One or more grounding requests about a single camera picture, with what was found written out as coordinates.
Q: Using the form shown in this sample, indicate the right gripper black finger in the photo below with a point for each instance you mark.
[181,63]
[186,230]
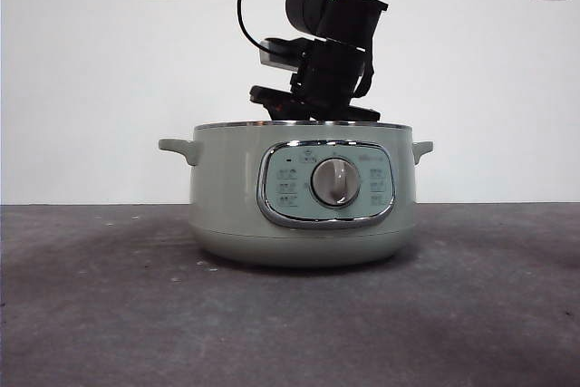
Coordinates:
[364,115]
[278,106]

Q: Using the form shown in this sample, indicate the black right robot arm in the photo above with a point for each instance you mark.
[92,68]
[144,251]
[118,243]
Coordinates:
[344,20]

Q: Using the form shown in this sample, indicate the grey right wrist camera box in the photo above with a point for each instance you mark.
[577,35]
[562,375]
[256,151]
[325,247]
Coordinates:
[272,58]

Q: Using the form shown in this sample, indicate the pale green electric pot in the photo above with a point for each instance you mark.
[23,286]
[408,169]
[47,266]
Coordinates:
[226,206]

